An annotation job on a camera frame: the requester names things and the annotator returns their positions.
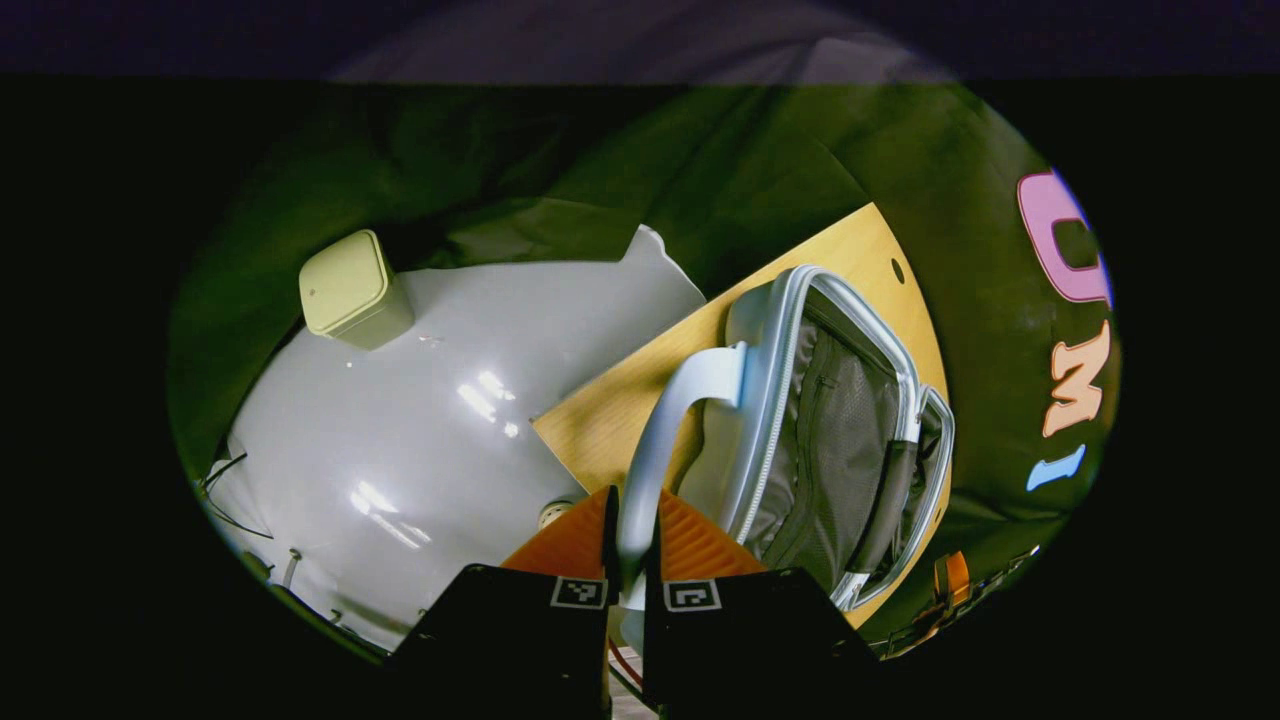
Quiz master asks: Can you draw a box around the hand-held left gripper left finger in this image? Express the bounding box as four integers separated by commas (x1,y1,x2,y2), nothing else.
385,487,618,720

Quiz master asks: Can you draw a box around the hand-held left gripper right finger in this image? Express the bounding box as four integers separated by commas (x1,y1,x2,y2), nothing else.
640,487,881,720

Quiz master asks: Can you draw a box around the light blue suitcase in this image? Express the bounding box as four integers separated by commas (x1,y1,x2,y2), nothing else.
615,264,957,651

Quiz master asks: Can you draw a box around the beige waste bin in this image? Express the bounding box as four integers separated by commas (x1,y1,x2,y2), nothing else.
298,229,416,351

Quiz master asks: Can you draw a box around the thin black floor cable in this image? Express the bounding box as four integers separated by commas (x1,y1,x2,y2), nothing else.
193,450,276,541

